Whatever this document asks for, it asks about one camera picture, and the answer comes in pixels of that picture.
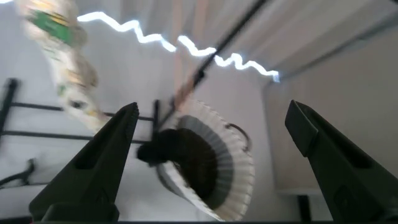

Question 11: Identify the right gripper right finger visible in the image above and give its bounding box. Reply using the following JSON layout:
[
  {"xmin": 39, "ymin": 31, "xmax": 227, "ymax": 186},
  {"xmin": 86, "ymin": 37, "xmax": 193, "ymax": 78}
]
[{"xmin": 284, "ymin": 99, "xmax": 398, "ymax": 222}]

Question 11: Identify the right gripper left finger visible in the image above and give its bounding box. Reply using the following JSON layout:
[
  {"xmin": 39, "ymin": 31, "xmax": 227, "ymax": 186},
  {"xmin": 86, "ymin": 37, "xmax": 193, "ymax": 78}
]
[{"xmin": 29, "ymin": 101, "xmax": 140, "ymax": 222}]

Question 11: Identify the black garment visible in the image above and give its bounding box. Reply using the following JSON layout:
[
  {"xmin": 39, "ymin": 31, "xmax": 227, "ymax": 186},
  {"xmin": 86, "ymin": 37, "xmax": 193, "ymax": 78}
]
[{"xmin": 136, "ymin": 128, "xmax": 187, "ymax": 166}]

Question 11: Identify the cream printed garment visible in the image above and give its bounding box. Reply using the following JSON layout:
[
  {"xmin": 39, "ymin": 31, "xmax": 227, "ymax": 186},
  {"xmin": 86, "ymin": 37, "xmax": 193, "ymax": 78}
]
[{"xmin": 15, "ymin": 0, "xmax": 109, "ymax": 131}]

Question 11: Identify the black clothes rack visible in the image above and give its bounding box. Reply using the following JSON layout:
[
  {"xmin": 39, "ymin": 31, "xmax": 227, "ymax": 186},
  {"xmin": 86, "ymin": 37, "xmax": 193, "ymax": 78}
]
[{"xmin": 0, "ymin": 0, "xmax": 271, "ymax": 147}]

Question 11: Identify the white laundry basket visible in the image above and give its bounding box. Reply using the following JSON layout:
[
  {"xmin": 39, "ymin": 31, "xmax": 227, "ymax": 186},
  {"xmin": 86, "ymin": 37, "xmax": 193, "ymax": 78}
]
[{"xmin": 155, "ymin": 99, "xmax": 256, "ymax": 222}]

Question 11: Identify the black cable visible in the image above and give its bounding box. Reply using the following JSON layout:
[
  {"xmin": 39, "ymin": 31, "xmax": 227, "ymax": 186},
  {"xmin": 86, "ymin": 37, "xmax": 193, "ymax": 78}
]
[{"xmin": 0, "ymin": 158, "xmax": 35, "ymax": 189}]

